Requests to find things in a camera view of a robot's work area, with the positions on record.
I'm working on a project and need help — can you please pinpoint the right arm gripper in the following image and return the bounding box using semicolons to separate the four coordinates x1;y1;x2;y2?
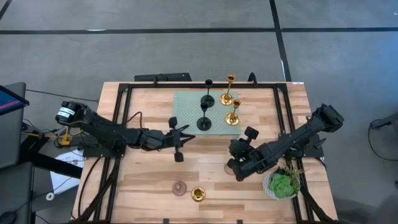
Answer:
226;127;261;182

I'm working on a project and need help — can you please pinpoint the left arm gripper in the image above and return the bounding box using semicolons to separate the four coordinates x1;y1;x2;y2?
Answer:
161;117;197;163

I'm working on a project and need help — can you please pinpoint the black metal candlestick holder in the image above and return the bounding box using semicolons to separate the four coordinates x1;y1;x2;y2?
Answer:
200;78;216;109
196;102;213;132

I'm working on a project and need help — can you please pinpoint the gold metal candlestick holder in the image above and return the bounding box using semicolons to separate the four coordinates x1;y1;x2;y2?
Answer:
191;186;206;203
225;99;242;126
219;73;236;106

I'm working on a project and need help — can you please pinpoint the green perforated metal shelf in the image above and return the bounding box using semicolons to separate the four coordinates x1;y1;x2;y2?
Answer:
172;90;242;136

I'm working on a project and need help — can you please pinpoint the green succulent in white pot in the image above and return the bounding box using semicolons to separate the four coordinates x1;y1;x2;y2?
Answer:
262;166;304;200

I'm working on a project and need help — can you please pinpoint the black power strip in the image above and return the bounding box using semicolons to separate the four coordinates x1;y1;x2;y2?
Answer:
134;72;192;82

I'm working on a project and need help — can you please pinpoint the white paper sheet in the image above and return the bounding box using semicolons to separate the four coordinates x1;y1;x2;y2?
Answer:
49;149;86;195

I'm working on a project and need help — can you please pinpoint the black table leg bar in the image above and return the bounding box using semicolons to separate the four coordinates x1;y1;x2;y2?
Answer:
18;133;84;180

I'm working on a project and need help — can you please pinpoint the blue computer screen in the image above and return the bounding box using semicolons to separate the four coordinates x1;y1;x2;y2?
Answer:
0;84;30;116

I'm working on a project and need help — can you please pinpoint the black computer mouse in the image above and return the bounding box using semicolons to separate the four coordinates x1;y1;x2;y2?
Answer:
0;211;16;224

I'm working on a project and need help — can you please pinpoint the black aluminium table frame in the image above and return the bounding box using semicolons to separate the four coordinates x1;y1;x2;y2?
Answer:
73;81;341;224

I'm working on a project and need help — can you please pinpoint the yellow power cable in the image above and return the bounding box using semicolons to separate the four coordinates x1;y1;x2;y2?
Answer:
23;126;85;147

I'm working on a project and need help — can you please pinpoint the black floor cable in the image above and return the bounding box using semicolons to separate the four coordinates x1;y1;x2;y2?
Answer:
368;117;398;162

